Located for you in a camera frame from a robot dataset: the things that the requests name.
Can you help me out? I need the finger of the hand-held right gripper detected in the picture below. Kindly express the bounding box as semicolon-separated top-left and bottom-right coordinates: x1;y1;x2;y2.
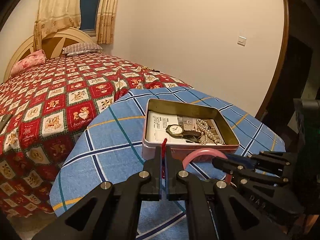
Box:
212;156;304;215
226;151;293;180

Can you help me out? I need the striped pillow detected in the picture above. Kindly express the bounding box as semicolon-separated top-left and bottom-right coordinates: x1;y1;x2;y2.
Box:
62;42;103;56

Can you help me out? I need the white printed card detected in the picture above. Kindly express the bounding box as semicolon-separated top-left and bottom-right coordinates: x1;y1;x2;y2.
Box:
146;111;227;146

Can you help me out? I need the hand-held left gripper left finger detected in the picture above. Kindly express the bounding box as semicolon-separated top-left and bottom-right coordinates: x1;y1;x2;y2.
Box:
31;146;162;240

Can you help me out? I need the pearl necklace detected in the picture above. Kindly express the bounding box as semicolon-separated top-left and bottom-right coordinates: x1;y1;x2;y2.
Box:
196;118;226;146

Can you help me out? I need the wristwatch with dark strap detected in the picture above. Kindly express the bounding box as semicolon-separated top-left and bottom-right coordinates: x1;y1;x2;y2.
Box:
165;124;203;140

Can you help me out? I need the pink bangle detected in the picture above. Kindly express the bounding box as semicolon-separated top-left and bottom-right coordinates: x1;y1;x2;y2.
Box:
182;148;234;188

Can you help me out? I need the window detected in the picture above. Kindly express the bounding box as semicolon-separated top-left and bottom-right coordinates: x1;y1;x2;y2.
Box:
79;0;107;36

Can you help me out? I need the cream wooden headboard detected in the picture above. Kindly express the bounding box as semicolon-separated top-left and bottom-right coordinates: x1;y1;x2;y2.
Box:
4;27;103;83

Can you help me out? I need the narrow beige curtain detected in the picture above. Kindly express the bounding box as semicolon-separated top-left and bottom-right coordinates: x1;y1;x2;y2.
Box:
96;0;123;44

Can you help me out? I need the blue plaid towel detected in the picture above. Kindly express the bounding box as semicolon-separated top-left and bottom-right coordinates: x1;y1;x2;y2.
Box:
49;86;287;240

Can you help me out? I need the pink floral pillow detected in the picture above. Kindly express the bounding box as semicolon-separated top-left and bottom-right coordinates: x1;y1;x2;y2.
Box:
10;50;47;77

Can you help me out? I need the brown wooden door frame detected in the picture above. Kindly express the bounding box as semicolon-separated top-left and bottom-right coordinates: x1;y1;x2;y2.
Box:
254;0;300;120

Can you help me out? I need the red cord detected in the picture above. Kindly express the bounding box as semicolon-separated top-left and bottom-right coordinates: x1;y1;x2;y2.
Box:
161;138;167;180

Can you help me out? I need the pink metal tin box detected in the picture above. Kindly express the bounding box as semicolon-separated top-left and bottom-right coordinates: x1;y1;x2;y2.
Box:
142;98;240;164

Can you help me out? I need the wide beige curtain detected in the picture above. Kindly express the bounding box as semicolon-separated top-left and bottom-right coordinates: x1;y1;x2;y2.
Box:
33;0;83;51

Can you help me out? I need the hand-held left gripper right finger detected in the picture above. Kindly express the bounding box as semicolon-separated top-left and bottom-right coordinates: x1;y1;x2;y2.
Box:
165;146;289;240

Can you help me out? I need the dark flat object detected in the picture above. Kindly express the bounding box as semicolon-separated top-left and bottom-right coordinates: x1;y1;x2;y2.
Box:
0;114;13;132

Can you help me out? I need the red bear print bedspread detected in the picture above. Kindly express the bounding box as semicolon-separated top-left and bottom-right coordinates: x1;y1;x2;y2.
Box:
0;53;194;218

